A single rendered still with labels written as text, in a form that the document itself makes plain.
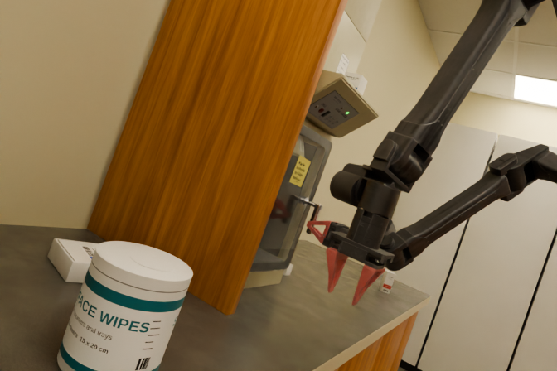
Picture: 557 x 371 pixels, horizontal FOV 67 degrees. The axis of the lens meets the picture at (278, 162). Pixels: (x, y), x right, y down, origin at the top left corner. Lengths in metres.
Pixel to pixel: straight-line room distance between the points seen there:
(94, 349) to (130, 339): 0.04
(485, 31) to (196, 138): 0.64
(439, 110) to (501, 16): 0.19
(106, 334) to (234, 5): 0.79
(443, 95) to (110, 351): 0.61
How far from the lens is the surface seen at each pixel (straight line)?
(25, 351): 0.66
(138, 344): 0.58
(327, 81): 0.97
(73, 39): 1.11
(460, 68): 0.78
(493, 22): 0.83
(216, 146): 0.97
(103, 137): 1.20
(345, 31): 1.20
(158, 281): 0.55
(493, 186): 1.19
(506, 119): 4.57
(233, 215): 0.92
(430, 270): 4.00
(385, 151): 0.71
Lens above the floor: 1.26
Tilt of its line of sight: 1 degrees up
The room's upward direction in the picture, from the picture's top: 20 degrees clockwise
